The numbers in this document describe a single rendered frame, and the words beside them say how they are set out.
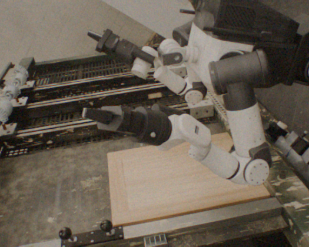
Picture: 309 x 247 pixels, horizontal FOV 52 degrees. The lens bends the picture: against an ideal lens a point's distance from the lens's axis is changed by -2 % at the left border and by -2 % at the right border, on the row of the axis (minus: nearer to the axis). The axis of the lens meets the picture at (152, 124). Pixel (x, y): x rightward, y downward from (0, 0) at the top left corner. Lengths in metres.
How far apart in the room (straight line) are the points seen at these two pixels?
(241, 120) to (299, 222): 0.40
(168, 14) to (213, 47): 4.22
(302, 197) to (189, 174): 0.42
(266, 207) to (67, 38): 6.13
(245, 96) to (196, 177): 0.51
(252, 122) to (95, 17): 5.92
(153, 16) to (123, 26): 1.63
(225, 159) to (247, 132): 0.10
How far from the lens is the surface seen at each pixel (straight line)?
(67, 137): 1.66
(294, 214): 1.14
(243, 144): 0.94
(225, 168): 0.91
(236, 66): 0.87
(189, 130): 0.81
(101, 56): 2.70
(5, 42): 7.24
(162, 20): 5.20
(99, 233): 1.10
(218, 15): 0.98
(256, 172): 0.94
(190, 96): 1.41
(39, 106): 1.95
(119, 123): 0.69
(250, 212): 1.14
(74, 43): 6.93
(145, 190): 1.26
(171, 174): 1.31
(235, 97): 0.88
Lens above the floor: 1.78
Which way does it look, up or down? 22 degrees down
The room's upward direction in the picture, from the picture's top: 65 degrees counter-clockwise
